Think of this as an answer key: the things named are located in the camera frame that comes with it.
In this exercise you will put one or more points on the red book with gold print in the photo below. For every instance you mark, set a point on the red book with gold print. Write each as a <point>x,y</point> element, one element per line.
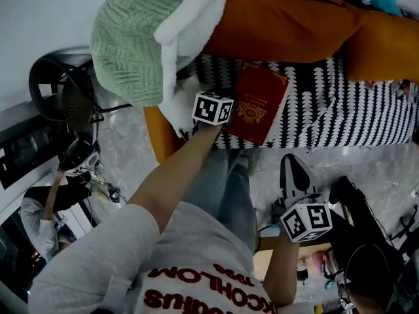
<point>258,105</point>

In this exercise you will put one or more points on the black round fan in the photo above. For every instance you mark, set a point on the black round fan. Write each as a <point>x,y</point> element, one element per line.
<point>70,100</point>

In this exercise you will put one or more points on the black white patterned seat cushion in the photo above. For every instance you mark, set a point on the black white patterned seat cushion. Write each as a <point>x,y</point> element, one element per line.
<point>347,110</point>

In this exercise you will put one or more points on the green knitted blanket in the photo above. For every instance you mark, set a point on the green knitted blanket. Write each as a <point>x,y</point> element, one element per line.
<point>131,51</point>

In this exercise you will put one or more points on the person's right forearm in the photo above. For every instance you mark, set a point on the person's right forearm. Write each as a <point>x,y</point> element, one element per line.
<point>282,273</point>

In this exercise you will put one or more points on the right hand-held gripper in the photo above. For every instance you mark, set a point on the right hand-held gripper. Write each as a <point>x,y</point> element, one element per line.
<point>304,219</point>

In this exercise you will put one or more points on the black appliance with white frame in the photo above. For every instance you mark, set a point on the black appliance with white frame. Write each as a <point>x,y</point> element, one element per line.
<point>23,149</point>

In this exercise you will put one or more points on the person's left forearm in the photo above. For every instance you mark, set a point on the person's left forearm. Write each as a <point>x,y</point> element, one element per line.
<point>183,172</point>

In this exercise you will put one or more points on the person's blue jeans legs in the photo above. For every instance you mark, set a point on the person's blue jeans legs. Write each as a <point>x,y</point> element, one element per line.
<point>222,191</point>

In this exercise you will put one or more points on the black bag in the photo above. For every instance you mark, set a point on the black bag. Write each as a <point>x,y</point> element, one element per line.
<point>366,247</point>

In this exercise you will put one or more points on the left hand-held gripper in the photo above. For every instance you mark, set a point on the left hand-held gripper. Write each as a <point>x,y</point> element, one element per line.
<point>211,107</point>

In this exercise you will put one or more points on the pink cup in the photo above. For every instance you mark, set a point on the pink cup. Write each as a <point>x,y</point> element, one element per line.
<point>317,259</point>

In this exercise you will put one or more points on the orange sofa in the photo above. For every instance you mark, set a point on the orange sofa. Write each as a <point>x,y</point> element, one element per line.
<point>294,21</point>

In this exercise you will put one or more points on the white fluffy blanket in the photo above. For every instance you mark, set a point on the white fluffy blanket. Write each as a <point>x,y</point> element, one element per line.
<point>193,21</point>

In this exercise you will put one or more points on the person's grey printed shirt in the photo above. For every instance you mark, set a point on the person's grey printed shirt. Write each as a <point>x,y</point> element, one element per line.
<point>170,260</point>

